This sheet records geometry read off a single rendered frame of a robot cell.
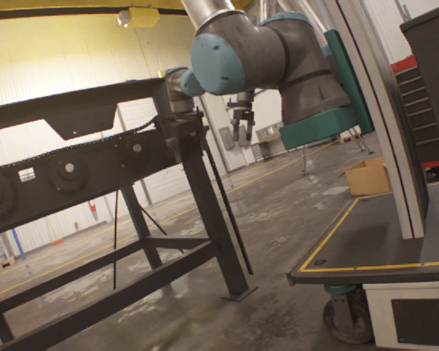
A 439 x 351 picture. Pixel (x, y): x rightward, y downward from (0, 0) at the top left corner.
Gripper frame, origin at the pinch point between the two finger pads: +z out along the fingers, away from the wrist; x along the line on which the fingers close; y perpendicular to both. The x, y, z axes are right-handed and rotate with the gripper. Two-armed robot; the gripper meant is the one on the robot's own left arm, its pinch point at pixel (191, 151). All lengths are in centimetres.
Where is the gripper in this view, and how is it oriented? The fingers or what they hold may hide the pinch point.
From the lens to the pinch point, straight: 117.4
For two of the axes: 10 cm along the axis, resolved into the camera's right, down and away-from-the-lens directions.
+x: -7.2, 4.1, -5.6
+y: -6.7, -2.2, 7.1
